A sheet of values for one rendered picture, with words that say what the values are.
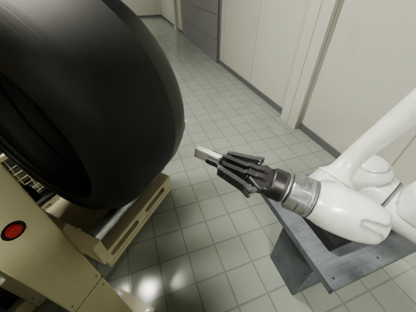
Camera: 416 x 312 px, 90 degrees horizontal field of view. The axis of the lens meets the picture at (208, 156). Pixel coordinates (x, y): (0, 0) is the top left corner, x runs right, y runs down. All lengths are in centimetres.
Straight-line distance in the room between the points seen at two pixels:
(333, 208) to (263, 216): 134
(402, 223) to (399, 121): 42
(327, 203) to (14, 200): 66
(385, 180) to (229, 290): 107
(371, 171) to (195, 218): 126
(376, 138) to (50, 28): 70
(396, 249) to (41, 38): 127
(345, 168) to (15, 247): 83
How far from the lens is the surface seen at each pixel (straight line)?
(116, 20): 53
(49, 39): 45
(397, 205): 93
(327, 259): 102
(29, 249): 70
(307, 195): 49
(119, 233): 76
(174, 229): 172
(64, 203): 101
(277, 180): 49
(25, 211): 64
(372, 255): 112
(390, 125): 64
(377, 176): 91
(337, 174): 65
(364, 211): 53
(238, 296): 155
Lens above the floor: 148
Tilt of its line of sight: 41 degrees down
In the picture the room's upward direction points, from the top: straight up
